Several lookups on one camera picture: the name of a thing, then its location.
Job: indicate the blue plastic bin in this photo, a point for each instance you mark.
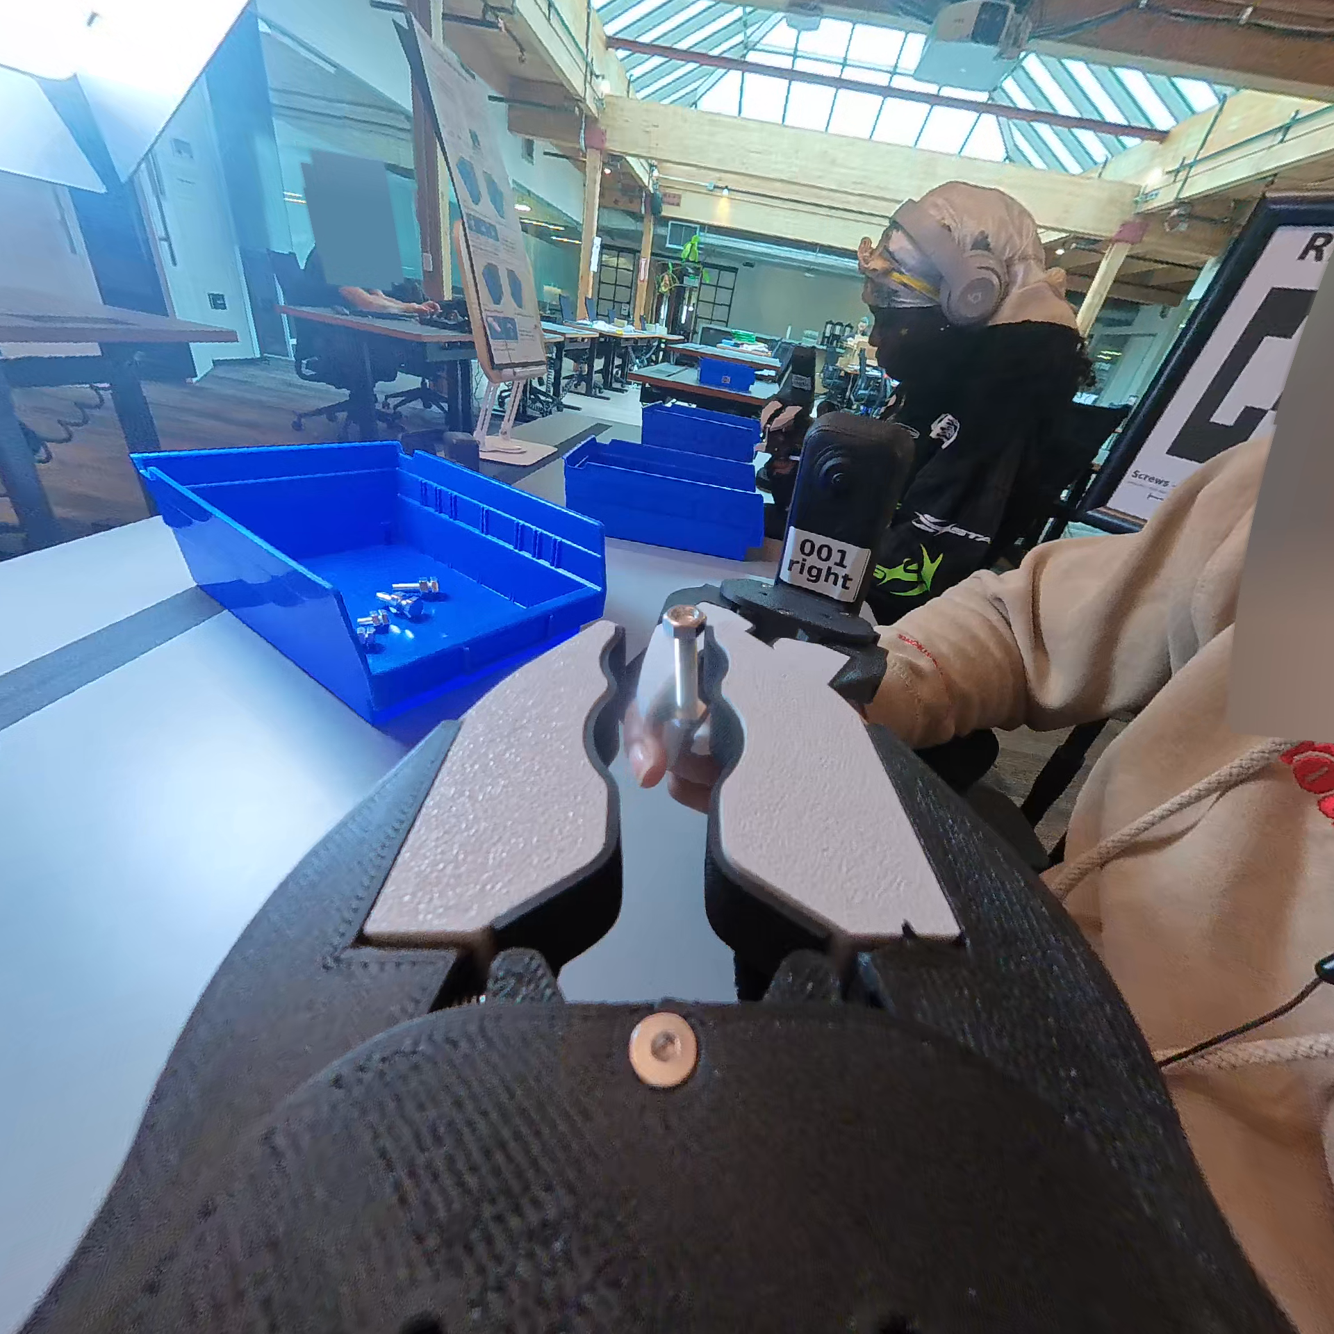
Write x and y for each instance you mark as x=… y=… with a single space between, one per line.
x=726 y=374
x=699 y=427
x=667 y=500
x=251 y=563

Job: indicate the person's beige hoodie torso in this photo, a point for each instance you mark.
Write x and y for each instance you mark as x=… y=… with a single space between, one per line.
x=1231 y=938

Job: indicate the cardboard sign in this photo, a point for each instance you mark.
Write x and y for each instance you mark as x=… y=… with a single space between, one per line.
x=485 y=208

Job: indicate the studio softbox light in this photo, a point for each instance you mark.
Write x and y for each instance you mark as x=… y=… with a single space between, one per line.
x=105 y=63

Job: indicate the ceiling projector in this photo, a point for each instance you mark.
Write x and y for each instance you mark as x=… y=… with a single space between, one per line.
x=975 y=31

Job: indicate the black white banner stand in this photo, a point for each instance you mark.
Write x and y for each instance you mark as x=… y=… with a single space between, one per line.
x=1231 y=354

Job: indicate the black chair armrest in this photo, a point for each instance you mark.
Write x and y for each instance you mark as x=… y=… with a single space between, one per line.
x=959 y=760

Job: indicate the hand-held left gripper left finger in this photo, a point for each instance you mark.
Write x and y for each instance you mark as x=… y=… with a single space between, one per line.
x=500 y=824

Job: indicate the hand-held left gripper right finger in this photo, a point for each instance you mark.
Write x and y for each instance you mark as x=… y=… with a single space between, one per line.
x=831 y=824

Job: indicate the person's right forearm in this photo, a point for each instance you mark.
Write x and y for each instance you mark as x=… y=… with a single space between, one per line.
x=1042 y=625

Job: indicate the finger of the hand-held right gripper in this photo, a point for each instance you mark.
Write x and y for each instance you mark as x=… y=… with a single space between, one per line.
x=645 y=684
x=802 y=654

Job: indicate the person's right hand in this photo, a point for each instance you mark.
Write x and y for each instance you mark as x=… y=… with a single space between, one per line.
x=667 y=781

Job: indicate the wooden desk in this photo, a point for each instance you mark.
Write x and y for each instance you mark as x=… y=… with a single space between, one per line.
x=386 y=324
x=105 y=327

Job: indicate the cluster of bolts with nuts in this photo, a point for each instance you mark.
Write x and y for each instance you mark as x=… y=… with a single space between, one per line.
x=392 y=608

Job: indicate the silver bolt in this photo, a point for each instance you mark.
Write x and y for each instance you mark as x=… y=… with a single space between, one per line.
x=685 y=678

